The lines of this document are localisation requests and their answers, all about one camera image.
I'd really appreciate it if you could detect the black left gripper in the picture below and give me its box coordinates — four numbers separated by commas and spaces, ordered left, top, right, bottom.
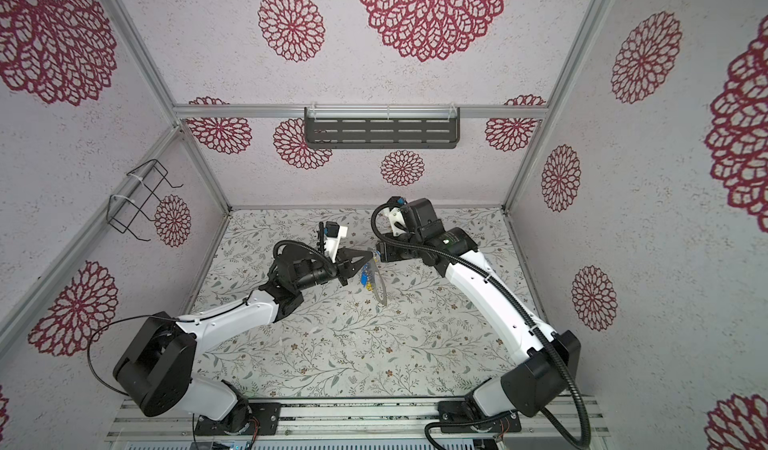
297, 248, 374, 292

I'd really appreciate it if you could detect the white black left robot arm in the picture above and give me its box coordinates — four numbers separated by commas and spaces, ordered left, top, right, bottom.
113, 240, 373, 434

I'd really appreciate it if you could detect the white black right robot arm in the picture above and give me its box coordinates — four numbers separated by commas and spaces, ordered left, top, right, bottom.
371, 197, 590, 445

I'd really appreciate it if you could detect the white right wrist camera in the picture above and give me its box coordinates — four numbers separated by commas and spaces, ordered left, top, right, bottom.
383, 196, 409, 237

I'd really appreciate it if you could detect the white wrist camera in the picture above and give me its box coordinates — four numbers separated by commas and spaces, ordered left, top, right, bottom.
317, 222, 348, 262
383, 196, 409, 237

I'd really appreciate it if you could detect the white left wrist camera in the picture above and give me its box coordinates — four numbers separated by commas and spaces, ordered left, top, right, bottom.
317, 222, 348, 262

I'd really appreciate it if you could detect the black corrugated right cable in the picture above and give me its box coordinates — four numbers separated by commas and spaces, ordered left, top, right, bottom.
370, 200, 593, 450

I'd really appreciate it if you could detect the black corrugated cable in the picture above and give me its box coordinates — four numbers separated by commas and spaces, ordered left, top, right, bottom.
271, 239, 340, 283
370, 200, 593, 450

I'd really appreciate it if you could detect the black corrugated left cable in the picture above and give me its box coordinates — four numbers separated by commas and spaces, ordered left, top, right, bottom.
271, 239, 340, 283

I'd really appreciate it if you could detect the grey slotted wall shelf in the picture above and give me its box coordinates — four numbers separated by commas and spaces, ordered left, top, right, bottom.
304, 106, 461, 150

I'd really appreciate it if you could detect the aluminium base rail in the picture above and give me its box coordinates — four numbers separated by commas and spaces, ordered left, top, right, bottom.
97, 396, 618, 449

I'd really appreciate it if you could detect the black wire wall basket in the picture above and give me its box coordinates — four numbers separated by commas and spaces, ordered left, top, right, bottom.
105, 159, 183, 243

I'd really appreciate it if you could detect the thin black left cable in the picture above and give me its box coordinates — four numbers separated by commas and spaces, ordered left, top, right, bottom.
86, 293, 253, 398

